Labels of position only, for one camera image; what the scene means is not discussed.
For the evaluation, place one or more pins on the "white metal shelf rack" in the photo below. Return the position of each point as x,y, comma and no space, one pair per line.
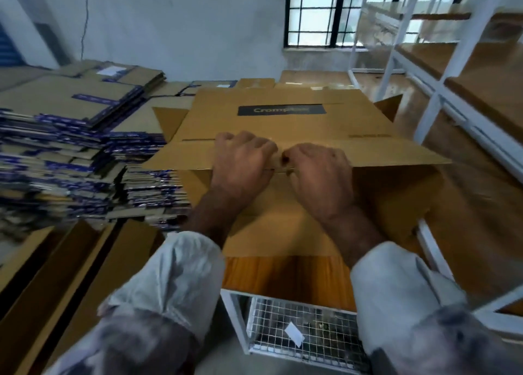
458,52

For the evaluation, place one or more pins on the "person's left hand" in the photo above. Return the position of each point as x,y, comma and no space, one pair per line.
241,170

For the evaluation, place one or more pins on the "black framed window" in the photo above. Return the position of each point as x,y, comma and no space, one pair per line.
315,11

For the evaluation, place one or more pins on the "person's right hand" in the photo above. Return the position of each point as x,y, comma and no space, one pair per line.
323,183

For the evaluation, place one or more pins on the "person's right forearm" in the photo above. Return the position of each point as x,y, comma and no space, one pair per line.
355,236

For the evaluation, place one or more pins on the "person's left forearm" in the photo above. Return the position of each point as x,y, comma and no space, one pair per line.
211,219

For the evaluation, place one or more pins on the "person's light grey shirt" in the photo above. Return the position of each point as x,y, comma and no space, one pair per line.
171,297

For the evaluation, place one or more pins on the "white paper tag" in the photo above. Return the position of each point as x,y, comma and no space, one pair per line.
293,334

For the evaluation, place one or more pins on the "brown cardboard box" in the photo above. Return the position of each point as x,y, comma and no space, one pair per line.
343,125
255,83

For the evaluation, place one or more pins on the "blue roller shutter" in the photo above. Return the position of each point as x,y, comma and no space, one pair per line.
8,48

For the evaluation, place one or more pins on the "wooden table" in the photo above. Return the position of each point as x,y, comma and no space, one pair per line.
286,277

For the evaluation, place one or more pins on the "assembled boxes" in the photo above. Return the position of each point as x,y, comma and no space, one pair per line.
57,297

